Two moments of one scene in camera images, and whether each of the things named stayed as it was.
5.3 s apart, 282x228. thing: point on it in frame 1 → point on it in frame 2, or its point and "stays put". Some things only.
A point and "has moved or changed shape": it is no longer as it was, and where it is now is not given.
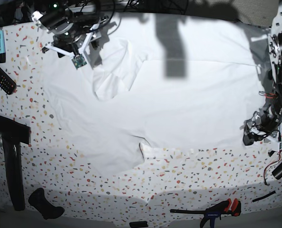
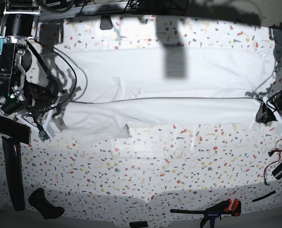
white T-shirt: x=177 y=81 has moved or changed shape
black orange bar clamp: x=221 y=208 stays put
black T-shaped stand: x=13 y=133 stays put
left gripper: x=71 y=43 → x=39 y=99
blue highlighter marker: x=1 y=47 stays put
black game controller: x=38 y=199 stays put
